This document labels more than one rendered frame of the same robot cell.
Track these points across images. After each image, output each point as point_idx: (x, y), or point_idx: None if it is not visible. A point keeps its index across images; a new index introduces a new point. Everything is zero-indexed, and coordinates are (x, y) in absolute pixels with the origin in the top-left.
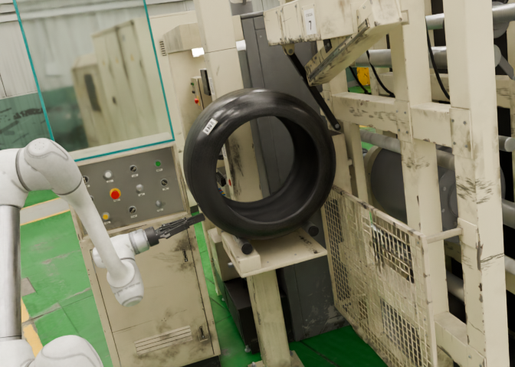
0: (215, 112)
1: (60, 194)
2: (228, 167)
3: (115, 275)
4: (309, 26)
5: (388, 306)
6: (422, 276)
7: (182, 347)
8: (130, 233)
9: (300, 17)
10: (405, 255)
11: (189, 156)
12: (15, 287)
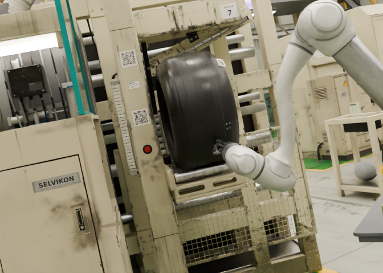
0: (211, 56)
1: (312, 55)
2: (152, 131)
3: (292, 152)
4: (227, 13)
5: (262, 195)
6: (295, 147)
7: None
8: (235, 144)
9: (212, 9)
10: (200, 199)
11: (219, 84)
12: None
